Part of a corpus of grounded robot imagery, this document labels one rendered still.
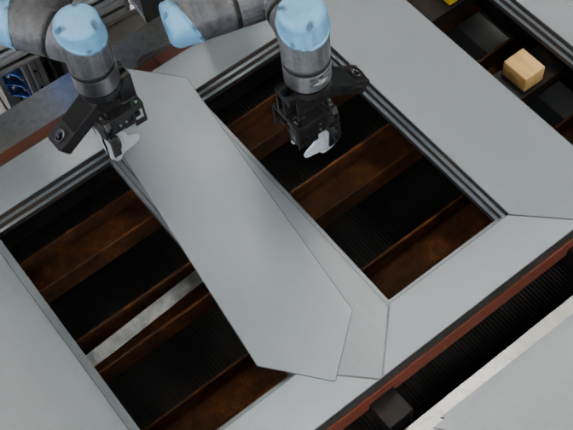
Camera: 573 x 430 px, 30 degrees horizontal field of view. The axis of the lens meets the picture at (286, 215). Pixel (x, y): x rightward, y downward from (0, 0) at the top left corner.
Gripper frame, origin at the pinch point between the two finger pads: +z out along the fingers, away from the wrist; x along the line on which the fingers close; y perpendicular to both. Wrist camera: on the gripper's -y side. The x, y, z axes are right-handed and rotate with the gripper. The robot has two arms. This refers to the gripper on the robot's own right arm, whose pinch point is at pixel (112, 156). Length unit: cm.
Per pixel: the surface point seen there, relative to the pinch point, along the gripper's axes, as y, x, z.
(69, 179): -8.2, 2.2, 2.0
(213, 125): 18.0, -5.9, 0.6
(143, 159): 4.2, -3.6, 0.6
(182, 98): 17.2, 2.8, 0.6
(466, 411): 19, -73, 7
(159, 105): 13.1, 4.3, 0.6
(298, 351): 3, -50, 1
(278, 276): 8.6, -37.6, 0.6
